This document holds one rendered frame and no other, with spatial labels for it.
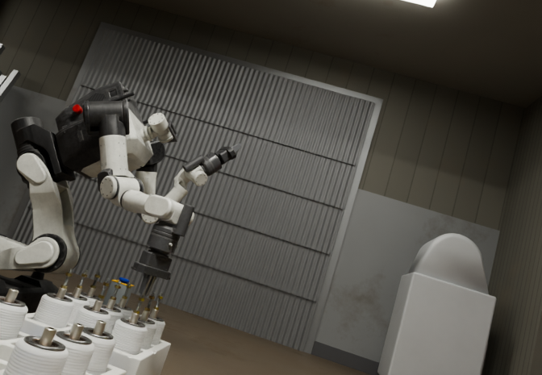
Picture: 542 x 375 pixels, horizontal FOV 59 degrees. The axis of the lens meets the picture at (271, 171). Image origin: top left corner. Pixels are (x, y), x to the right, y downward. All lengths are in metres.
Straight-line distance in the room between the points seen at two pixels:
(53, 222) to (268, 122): 3.24
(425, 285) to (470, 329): 0.44
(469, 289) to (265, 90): 2.66
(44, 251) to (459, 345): 3.02
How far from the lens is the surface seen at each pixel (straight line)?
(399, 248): 4.76
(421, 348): 3.96
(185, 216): 1.48
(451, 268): 4.05
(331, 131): 4.86
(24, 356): 1.01
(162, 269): 1.52
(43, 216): 2.00
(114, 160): 1.72
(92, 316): 1.54
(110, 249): 4.93
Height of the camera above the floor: 0.49
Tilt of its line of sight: 12 degrees up
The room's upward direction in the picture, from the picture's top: 18 degrees clockwise
